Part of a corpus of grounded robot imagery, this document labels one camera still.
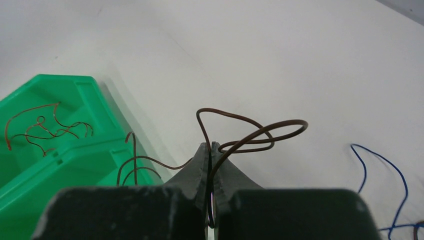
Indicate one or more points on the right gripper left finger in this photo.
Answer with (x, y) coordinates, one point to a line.
(175, 210)

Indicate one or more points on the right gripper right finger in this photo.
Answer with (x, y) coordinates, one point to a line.
(243, 210)

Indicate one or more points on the green six-compartment tray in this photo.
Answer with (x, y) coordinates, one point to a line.
(58, 131)

